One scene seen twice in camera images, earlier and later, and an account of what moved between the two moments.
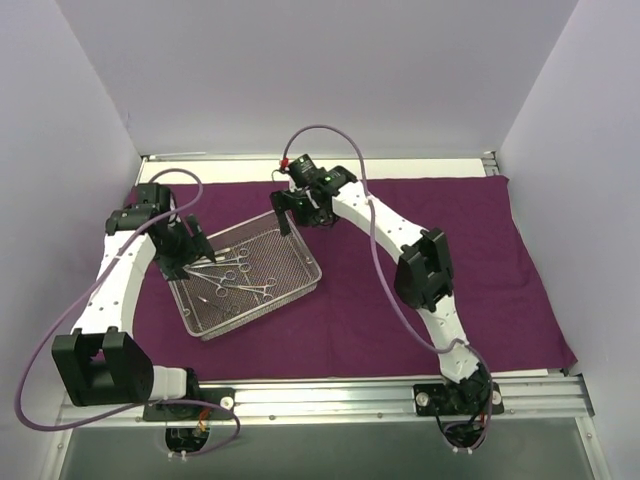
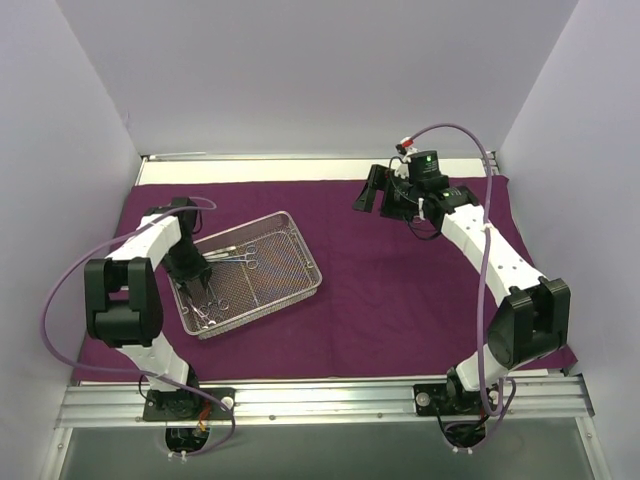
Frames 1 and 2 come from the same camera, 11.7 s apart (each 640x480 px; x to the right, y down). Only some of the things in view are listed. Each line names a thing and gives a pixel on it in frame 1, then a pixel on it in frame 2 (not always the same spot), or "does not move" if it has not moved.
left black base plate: x=187 y=411 does not move
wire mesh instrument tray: x=257 y=268 does not move
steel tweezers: x=228 y=261 -> x=220 y=252
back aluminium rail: x=152 y=156 does not move
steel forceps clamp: x=221 y=291 -> x=222 y=304
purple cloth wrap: x=354 y=321 does not move
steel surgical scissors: x=222 y=293 -> x=205 y=319
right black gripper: x=291 y=201 -> x=382 y=191
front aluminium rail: x=544 y=404 does not move
